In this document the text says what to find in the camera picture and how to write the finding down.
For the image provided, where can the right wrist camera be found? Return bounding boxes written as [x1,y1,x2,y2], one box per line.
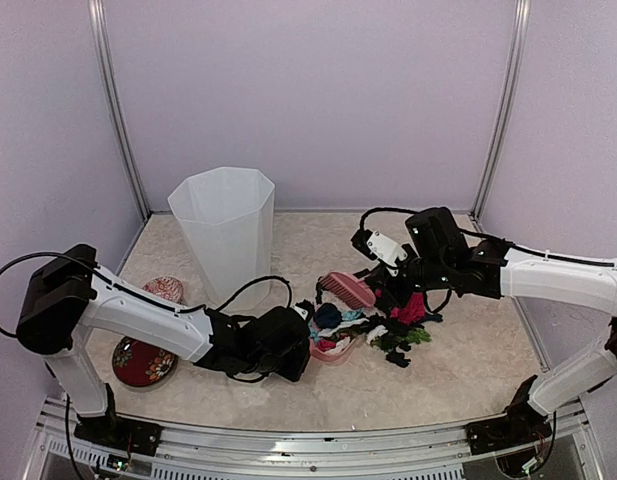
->
[351,229,408,277]

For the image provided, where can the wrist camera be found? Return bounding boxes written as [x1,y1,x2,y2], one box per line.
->
[293,299,315,320]
[351,229,408,277]

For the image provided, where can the pink plastic dustpan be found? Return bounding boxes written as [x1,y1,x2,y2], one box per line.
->
[309,321,357,364]

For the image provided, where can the navy paper scrap far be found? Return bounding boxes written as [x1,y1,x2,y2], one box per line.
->
[314,303,342,329]

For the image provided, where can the translucent white plastic bin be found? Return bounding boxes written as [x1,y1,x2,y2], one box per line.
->
[168,167,275,306]

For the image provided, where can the pile of coloured paper scraps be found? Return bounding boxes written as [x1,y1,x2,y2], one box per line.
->
[319,293,451,358]

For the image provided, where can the red patterned glass bowl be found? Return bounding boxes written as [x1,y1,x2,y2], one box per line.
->
[142,276,184,304]

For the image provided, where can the green paper scrap near dustpan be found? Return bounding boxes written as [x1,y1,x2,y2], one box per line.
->
[404,327,431,344]

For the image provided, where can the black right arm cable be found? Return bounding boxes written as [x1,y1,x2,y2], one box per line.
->
[359,205,617,311]

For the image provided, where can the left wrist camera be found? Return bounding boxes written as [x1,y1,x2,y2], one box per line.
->
[293,299,315,320]

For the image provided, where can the aluminium front rail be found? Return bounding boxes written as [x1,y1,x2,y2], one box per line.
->
[35,399,594,480]

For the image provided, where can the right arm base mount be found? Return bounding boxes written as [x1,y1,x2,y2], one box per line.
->
[465,375,552,455]

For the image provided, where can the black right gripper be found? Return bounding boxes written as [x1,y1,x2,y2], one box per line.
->
[364,243,453,309]

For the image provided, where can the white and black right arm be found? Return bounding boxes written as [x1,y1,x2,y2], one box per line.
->
[365,207,617,444]

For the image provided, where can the red floral lacquer bowl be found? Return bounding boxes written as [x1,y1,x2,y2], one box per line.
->
[112,337,178,388]

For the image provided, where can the pink hand brush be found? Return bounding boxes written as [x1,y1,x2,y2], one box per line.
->
[318,272,376,310]

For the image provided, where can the black paper scrap right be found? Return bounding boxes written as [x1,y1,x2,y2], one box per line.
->
[385,350,411,368]

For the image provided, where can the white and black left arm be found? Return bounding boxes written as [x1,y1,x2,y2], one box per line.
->
[16,244,310,445]

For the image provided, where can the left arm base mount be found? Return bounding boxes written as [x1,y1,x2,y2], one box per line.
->
[74,384,163,457]

